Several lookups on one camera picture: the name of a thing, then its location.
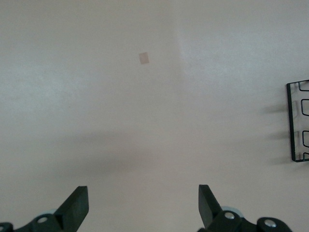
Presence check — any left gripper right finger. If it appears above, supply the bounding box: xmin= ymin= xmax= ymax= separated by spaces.
xmin=197 ymin=185 xmax=257 ymax=232

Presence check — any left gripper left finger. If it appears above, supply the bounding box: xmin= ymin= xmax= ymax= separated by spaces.
xmin=18 ymin=185 xmax=90 ymax=232

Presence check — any black wire cup holder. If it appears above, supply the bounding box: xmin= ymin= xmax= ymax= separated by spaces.
xmin=286 ymin=79 xmax=309 ymax=163

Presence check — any small square tape mark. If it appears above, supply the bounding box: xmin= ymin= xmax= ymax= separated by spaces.
xmin=139 ymin=52 xmax=151 ymax=66

